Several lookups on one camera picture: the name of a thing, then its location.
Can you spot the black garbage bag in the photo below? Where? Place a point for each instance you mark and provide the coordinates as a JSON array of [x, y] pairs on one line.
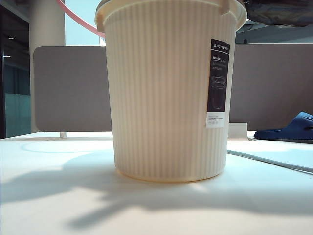
[[281, 12]]

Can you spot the white ribbed trash can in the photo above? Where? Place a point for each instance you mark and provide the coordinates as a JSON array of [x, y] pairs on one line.
[[166, 110]]

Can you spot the dark product label sticker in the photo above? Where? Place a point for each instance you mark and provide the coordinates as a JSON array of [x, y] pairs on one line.
[[218, 85]]

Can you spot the grey rounded divider panel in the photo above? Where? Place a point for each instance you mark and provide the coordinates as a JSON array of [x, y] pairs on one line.
[[71, 88]]

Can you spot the brown desk divider panel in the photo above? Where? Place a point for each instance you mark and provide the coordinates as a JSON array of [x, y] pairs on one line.
[[269, 85]]

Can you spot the white flat board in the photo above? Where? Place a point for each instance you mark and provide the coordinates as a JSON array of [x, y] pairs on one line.
[[281, 153]]

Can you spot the navy blue slipper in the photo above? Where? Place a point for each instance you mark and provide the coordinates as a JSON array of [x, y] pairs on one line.
[[293, 129]]

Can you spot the beige round column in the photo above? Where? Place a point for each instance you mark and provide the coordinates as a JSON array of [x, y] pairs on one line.
[[46, 29]]

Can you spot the dark framed glass partition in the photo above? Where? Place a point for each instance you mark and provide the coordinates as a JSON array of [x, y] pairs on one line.
[[14, 73]]

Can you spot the white divider support post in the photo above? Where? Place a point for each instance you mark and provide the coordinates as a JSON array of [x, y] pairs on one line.
[[63, 134]]

